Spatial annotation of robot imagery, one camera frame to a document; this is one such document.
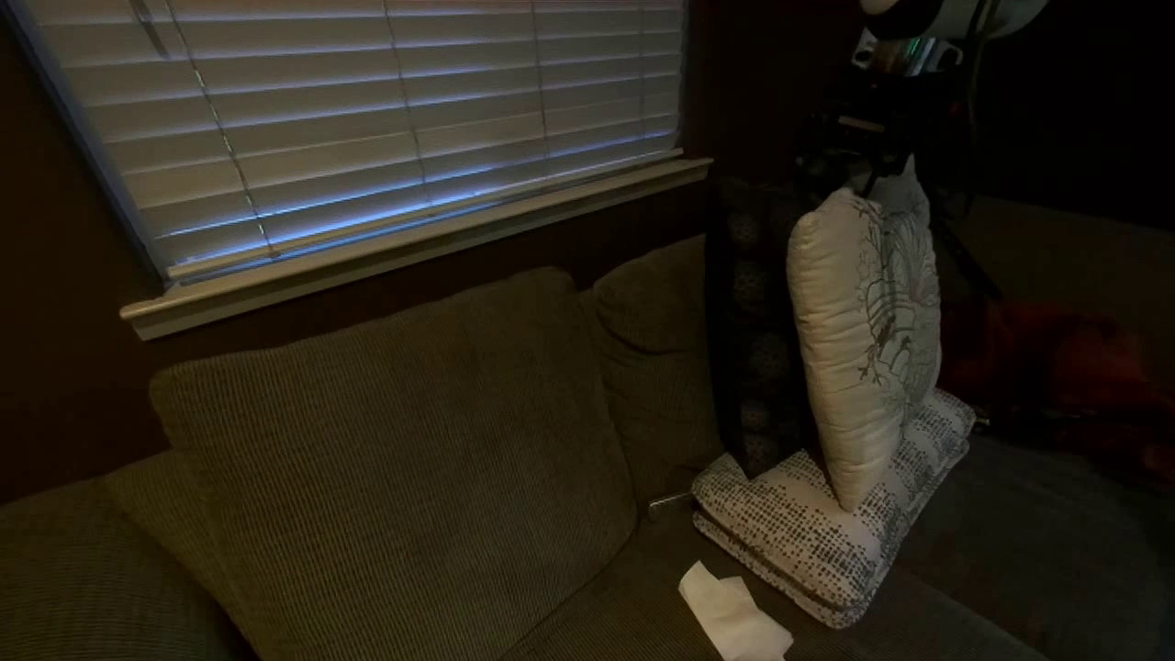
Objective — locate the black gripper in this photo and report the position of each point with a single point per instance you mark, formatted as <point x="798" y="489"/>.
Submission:
<point x="881" y="134"/>

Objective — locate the white shell print pillow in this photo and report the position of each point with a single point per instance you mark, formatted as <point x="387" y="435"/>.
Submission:
<point x="856" y="355"/>

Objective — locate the black patterned pillow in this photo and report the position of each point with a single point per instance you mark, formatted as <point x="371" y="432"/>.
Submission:
<point x="747" y="342"/>

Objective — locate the red cloth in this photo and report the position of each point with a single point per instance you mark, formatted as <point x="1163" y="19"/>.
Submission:
<point x="1066" y="381"/>

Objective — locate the small olive sofa back cushion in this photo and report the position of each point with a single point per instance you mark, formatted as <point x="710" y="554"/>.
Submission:
<point x="663" y="370"/>

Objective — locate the flat grey patterned pillow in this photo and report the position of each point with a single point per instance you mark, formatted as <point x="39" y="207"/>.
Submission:
<point x="808" y="554"/>

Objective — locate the olive brown sofa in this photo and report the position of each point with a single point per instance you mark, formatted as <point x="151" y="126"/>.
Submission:
<point x="1040" y="573"/>

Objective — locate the white window sill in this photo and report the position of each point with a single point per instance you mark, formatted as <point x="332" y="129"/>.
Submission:
<point x="415" y="244"/>

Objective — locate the white tissue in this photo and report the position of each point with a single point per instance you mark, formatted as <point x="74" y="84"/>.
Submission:
<point x="737" y="617"/>

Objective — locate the white window blinds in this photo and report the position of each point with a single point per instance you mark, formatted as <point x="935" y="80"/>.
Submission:
<point x="369" y="121"/>

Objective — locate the large olive sofa back cushion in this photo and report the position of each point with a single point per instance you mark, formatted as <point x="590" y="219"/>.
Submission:
<point x="406" y="489"/>

